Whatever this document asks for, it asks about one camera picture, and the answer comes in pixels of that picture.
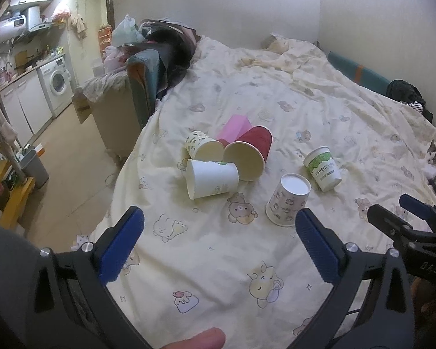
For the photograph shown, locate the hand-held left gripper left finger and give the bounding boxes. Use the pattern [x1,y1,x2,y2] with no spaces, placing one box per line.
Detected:
[31,205,157,349]

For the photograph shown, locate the white base cabinets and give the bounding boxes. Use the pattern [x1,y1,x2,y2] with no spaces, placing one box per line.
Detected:
[0,69,53,142]

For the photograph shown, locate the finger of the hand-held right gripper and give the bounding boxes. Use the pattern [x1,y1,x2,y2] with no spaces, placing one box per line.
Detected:
[399,193,436,231]
[366,204,422,251]

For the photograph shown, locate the white washing machine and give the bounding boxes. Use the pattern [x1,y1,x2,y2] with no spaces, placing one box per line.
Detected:
[37,56,73,119]

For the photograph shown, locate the pink bag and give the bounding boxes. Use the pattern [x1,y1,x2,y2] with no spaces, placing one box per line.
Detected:
[103,45,128,71]

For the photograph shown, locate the black clothing pile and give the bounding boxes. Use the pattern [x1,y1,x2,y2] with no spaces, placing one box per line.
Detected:
[386,79,434,122]

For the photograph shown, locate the teal headboard cushion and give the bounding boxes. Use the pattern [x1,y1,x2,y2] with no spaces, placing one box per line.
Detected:
[327,51,391,95]

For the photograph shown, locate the white plastic bag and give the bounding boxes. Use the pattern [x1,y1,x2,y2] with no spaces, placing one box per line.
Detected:
[111,14,146,46]

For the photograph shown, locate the beige sofa with floral cover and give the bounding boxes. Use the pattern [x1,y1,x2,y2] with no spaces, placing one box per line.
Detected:
[76,69,146,161]

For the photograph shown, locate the red paper cup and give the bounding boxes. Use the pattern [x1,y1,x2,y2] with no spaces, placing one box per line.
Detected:
[223,125,273,182]

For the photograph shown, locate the grey trash bin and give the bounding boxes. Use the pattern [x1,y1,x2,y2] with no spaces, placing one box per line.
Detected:
[20,147,49,189]

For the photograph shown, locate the beige plush toy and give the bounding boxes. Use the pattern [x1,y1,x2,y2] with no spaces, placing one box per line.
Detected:
[261,34,291,53]

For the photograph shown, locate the dark clothes heap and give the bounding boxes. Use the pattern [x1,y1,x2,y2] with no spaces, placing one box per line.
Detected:
[138,20,201,91]

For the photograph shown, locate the pink hanging plush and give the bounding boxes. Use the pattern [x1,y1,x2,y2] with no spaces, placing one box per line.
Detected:
[52,2,72,22]

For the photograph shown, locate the bear print paper cup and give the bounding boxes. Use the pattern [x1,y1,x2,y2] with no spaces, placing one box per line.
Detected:
[265,173,311,227]

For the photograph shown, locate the person's left hand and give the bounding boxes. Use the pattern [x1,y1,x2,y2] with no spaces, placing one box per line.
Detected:
[159,327,226,349]

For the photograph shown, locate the green label paper cup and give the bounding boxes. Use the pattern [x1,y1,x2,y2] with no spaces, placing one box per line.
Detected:
[303,146,343,192]

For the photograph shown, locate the cardboard box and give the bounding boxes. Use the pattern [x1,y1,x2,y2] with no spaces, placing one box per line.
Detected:
[74,92,91,124]

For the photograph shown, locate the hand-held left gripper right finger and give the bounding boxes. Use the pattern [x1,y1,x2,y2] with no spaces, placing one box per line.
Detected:
[287,208,417,349]

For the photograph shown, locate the yellow wooden shelf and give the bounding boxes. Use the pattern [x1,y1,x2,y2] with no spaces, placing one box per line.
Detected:
[0,149,36,229]

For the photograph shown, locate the orange drawer shelf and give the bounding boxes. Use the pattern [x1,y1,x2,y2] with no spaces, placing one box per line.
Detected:
[99,25,113,57]

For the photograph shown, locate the pink paper cup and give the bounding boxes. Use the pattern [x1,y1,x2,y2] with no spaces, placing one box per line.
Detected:
[217,114,255,142]

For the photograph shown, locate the plain white paper cup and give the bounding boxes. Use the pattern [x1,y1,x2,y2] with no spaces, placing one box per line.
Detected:
[186,159,239,200]

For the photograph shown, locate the silver water heater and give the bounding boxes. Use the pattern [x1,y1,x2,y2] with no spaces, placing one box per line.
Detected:
[0,6,41,44]

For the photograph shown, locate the yellow patterned paper cup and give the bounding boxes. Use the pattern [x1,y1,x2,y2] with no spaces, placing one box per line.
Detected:
[185,130,225,161]

